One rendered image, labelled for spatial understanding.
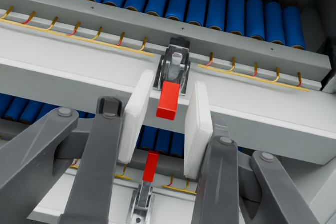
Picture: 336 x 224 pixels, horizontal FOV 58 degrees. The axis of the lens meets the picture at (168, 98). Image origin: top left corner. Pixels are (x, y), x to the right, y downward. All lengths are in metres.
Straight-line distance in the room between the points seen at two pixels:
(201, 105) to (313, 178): 0.20
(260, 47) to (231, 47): 0.03
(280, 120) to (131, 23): 0.15
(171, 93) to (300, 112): 0.13
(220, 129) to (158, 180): 0.25
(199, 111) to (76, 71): 0.14
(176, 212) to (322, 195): 0.17
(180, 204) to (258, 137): 0.16
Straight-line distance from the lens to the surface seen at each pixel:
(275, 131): 0.28
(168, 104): 0.19
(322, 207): 0.35
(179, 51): 0.25
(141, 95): 0.16
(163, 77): 0.25
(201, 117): 0.15
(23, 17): 0.31
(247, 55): 0.28
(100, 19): 0.28
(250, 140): 0.29
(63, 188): 0.41
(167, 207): 0.40
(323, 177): 0.33
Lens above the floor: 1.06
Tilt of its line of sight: 33 degrees down
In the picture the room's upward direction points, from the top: 13 degrees clockwise
